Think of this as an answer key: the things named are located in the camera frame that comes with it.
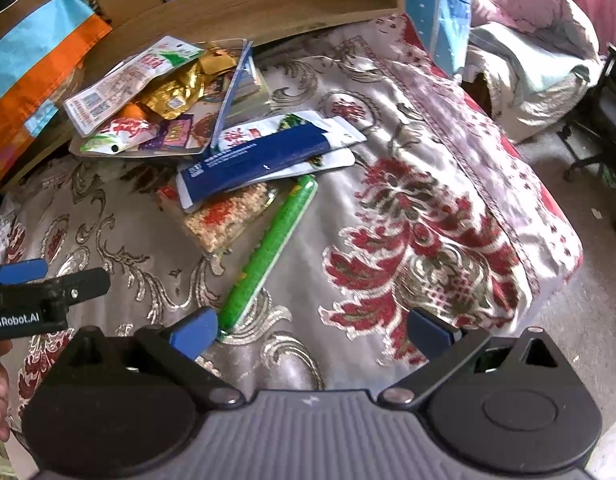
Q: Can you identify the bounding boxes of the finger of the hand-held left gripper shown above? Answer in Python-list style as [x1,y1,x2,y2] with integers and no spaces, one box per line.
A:
[0,259,49,287]
[47,267,111,306]

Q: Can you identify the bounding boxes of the white snack packet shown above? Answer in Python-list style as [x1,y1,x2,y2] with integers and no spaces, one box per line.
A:
[63,35,206,138]

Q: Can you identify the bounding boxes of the golden orange snack packet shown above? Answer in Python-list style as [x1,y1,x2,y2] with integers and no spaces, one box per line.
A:
[140,42,239,121]

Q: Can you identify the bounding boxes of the red and white small packet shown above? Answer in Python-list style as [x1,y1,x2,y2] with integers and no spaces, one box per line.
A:
[78,116,159,153]

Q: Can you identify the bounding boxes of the dark blue packet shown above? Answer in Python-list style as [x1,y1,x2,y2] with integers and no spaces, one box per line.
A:
[175,124,334,211]

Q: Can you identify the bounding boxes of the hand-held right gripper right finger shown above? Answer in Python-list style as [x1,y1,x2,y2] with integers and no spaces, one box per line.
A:
[377,307,571,408]

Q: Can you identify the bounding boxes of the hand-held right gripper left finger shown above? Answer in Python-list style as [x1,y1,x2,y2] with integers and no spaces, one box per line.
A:
[63,306,246,407]

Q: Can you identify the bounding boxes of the floral blanket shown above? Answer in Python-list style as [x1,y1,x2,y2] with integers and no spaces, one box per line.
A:
[0,12,584,456]

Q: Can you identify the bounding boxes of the pile of mixed snack packets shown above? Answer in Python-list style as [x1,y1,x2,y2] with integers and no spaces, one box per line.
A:
[68,40,254,158]

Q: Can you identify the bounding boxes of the pink and grey quilt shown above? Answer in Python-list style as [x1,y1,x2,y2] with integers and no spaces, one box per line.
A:
[463,0,604,143]

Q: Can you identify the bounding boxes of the rice cracker packet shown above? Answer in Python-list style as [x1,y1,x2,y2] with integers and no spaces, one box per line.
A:
[158,180,279,256]

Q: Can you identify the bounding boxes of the black chair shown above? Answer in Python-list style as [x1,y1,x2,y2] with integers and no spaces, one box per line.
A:
[558,42,616,236]

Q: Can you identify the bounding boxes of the wooden shelf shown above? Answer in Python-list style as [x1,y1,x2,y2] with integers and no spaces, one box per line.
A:
[8,0,406,186]

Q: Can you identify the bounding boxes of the blue polka-dot cloth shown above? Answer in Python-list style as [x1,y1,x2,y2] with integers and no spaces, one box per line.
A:
[149,0,474,83]

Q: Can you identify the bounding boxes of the green sausage stick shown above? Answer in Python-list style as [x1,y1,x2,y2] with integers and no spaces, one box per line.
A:
[217,174,319,333]

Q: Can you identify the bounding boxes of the colourful striped cloth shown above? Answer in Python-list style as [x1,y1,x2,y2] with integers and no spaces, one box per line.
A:
[0,0,114,198]

